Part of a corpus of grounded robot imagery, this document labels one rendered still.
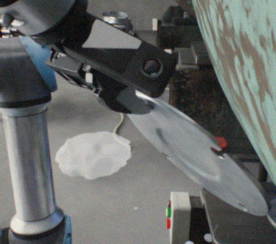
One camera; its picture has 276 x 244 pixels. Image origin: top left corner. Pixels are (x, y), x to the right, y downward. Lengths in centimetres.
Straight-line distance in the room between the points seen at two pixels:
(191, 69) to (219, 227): 156
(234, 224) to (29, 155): 42
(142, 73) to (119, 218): 156
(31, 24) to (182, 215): 73
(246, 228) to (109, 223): 122
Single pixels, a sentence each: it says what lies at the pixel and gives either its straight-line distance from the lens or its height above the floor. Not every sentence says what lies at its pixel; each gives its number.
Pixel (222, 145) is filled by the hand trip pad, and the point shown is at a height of 76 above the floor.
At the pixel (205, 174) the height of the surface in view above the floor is 89.
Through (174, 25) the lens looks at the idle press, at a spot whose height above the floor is 63.
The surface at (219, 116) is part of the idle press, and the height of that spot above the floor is 30.
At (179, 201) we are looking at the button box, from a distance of 95.
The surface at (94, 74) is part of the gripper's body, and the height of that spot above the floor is 111.
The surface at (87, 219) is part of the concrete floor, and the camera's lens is 185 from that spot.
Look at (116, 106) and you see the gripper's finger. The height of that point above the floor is 106.
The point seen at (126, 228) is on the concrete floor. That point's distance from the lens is 179.
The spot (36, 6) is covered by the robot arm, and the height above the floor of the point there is 119.
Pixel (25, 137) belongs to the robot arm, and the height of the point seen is 90.
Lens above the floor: 122
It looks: 22 degrees down
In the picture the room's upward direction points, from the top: straight up
